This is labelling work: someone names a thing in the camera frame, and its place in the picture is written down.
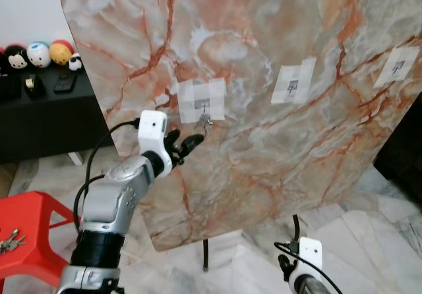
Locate orange round plush toy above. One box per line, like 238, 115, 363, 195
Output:
49, 39, 75, 67

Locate white round plush toy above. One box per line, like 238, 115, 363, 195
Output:
26, 41, 53, 69

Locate black tape dispenser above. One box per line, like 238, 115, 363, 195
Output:
23, 74, 46, 100

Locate black mouse plush toy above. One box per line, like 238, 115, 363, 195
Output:
0, 44, 29, 71

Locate marble pattern folding table top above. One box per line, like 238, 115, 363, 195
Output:
61, 0, 422, 252

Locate dark sofa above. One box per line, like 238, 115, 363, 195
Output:
375, 93, 422, 204

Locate clear taped wall hook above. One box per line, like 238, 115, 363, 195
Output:
373, 45, 420, 90
177, 77, 227, 125
272, 57, 318, 105

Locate red plastic stool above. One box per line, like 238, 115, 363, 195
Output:
0, 191, 80, 289

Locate black low bench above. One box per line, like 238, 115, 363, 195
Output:
0, 63, 118, 167

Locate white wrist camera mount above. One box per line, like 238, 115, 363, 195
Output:
297, 237, 324, 276
136, 110, 174, 177

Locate small panda plush toy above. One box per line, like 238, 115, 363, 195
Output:
68, 53, 84, 73

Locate black metal table leg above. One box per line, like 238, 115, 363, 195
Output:
291, 214, 301, 243
200, 239, 211, 271

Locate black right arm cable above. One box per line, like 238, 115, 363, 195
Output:
273, 241, 344, 294

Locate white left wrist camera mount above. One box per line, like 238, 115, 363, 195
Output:
136, 110, 174, 177

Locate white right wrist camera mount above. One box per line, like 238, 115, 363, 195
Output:
297, 237, 324, 276

